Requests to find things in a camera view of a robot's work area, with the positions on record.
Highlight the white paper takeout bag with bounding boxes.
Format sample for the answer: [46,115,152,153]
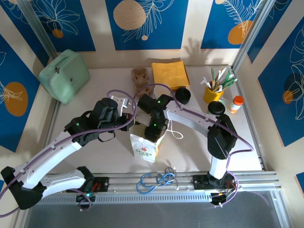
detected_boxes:
[129,120,184,164]

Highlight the black cup lid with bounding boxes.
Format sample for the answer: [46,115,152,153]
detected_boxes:
[207,101,226,116]

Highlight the stack of black lids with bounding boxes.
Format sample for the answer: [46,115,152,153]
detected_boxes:
[175,87,191,105]

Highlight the brown cardboard cup carrier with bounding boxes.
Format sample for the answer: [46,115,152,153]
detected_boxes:
[131,67,152,95]

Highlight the yellow napkin stack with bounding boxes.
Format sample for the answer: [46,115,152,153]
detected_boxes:
[151,61,190,92]

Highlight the mint green lunch bag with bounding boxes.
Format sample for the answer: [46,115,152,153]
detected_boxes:
[39,49,91,105]

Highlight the yellow holder cup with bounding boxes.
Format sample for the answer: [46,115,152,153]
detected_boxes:
[203,85,224,105]

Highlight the wooden stir sticks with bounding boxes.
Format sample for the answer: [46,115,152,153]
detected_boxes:
[212,80,224,92]

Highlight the green white wrapped straw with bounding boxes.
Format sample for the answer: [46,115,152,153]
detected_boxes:
[224,77,238,90]
[210,67,217,87]

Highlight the orange capped bottle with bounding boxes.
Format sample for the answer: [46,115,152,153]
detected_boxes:
[228,95,244,114]

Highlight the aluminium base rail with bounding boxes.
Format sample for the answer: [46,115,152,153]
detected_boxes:
[23,170,283,198]

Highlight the blue cable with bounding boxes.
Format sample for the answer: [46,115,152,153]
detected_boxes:
[136,172,175,195]

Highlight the thin dark cable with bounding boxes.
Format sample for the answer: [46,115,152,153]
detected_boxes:
[155,166,179,190]

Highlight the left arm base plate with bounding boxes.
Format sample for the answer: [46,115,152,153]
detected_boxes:
[75,177,110,211]

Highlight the grey slotted cable duct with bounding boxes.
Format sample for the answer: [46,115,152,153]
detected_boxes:
[39,191,214,204]

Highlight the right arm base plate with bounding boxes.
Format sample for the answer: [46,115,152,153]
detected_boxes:
[191,174,239,209]

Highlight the aluminium frame post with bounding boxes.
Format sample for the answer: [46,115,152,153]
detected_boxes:
[231,0,277,72]
[18,0,57,60]

